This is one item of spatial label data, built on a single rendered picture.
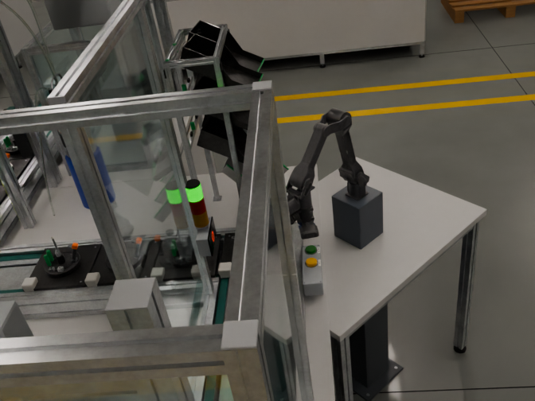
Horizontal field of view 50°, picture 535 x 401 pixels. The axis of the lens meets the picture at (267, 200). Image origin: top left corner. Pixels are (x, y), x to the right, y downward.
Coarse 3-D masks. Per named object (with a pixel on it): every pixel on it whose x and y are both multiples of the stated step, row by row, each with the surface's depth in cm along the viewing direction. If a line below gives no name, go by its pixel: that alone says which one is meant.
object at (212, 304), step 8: (224, 280) 209; (216, 288) 204; (224, 288) 206; (216, 296) 201; (224, 296) 202; (208, 304) 199; (216, 304) 200; (224, 304) 199; (208, 312) 196; (216, 312) 199; (224, 312) 196; (208, 320) 192; (216, 320) 194; (224, 320) 194
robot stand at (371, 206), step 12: (372, 192) 223; (336, 204) 224; (348, 204) 218; (360, 204) 217; (372, 204) 220; (336, 216) 228; (348, 216) 222; (360, 216) 217; (372, 216) 223; (336, 228) 232; (348, 228) 226; (360, 228) 220; (372, 228) 226; (348, 240) 230; (360, 240) 224; (372, 240) 229
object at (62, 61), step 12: (48, 36) 289; (60, 36) 303; (72, 36) 319; (84, 36) 328; (156, 48) 328; (36, 60) 268; (60, 60) 268; (72, 60) 267; (48, 72) 271; (60, 72) 271; (48, 84) 275
